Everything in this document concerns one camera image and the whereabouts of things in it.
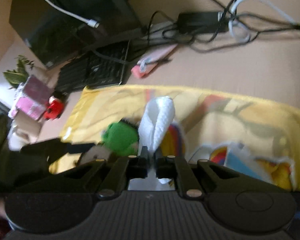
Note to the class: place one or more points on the pink box with plant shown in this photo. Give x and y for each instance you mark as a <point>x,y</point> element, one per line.
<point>31,90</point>

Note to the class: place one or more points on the yellow cartoon printed cloth mat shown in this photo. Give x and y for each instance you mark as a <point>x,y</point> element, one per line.
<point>267,128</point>

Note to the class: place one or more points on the white paper towel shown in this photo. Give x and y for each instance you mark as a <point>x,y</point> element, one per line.
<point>157,117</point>

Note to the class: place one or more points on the beige mug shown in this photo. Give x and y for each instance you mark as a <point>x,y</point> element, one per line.
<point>24,130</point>

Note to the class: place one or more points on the black power adapter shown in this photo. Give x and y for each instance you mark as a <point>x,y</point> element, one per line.
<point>201,22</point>

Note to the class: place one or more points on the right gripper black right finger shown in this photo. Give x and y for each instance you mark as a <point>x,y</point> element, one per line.
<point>177,169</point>

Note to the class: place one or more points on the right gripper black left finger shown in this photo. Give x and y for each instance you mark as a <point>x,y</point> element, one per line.
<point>122,171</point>

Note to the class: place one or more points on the black keyboard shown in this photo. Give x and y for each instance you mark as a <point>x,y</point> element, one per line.
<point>102,67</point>

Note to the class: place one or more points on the black computer monitor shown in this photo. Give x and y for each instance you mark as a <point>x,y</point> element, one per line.
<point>58,30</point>

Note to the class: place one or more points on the red toy figure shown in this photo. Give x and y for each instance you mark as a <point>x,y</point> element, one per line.
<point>55,106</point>

